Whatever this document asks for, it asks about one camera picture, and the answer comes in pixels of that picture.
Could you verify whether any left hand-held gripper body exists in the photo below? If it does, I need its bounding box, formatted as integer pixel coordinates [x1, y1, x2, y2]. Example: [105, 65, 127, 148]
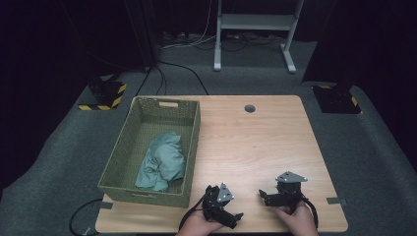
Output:
[201, 182, 236, 226]

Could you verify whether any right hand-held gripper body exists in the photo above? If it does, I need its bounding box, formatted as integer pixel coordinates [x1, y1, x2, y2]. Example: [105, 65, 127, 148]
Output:
[264, 170, 310, 208]

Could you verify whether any thin black floor cable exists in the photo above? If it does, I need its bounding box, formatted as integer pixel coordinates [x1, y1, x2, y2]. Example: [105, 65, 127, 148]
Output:
[135, 66, 167, 96]

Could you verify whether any black base with striped tape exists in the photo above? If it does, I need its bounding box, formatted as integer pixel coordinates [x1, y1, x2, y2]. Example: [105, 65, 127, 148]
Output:
[78, 76, 128, 112]
[310, 84, 363, 115]

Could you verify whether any white cable bundle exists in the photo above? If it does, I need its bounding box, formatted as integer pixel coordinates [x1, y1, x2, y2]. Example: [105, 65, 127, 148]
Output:
[160, 0, 218, 51]

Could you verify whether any white metal stand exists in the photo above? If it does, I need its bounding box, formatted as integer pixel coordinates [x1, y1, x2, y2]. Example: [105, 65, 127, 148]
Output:
[213, 0, 305, 75]

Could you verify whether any long black floor cable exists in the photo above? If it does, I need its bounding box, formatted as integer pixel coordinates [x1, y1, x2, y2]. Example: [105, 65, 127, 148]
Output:
[158, 60, 210, 96]

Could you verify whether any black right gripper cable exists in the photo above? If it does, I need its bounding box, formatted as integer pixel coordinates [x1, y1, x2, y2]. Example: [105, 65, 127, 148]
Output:
[298, 193, 320, 229]

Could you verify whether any teal cloth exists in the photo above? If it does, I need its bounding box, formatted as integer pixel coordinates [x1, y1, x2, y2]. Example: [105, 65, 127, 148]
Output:
[135, 132, 187, 193]

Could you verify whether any black upright post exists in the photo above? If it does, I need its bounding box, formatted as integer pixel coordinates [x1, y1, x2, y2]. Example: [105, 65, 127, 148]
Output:
[123, 0, 159, 69]

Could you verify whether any green woven basket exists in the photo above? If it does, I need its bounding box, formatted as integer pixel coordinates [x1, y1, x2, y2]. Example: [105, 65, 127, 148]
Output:
[97, 95, 202, 208]

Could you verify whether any black cable loop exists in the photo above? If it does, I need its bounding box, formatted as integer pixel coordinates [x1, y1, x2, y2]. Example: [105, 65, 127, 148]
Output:
[68, 198, 105, 236]

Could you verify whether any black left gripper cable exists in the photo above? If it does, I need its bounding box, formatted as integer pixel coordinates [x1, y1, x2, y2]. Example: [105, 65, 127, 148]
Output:
[178, 193, 209, 231]

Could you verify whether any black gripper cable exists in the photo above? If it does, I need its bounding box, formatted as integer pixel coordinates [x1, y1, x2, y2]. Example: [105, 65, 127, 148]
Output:
[178, 193, 209, 231]
[298, 193, 320, 229]

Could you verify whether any person's left hand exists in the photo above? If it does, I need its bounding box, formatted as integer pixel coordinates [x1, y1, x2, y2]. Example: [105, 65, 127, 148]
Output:
[176, 209, 224, 236]

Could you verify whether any person's right hand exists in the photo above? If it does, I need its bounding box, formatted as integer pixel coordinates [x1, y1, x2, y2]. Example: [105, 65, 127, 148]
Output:
[273, 200, 320, 236]

